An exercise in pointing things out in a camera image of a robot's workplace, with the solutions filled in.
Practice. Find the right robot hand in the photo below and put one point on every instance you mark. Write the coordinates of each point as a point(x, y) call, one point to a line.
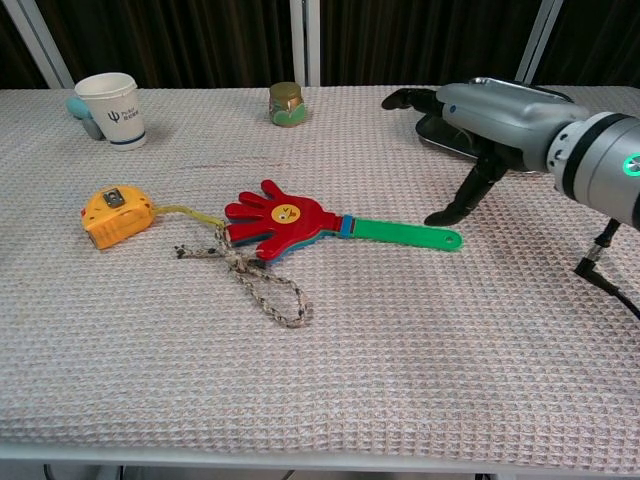
point(500, 115)

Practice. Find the red hand clapper toy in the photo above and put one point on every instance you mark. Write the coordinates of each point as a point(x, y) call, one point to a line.
point(295, 220)

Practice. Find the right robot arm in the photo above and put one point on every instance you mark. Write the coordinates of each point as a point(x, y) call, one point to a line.
point(605, 160)

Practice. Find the black plastic tray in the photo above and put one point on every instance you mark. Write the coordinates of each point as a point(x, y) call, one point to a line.
point(442, 137)

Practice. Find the small jar gold lid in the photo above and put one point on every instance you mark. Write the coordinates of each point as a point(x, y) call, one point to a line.
point(286, 102)

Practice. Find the pink waffle weave tablecloth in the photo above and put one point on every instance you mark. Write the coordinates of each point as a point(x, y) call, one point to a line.
point(350, 360)

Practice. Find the black pleated curtain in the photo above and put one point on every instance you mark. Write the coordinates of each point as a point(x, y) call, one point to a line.
point(175, 40)

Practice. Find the white paper cup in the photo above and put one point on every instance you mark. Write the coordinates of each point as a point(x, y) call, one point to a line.
point(117, 115)

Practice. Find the yellow tape measure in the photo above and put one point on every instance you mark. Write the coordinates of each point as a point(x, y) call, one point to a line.
point(117, 217)

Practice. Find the white aluminium frame post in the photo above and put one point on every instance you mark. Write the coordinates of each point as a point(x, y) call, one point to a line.
point(537, 40)
point(304, 40)
point(42, 45)

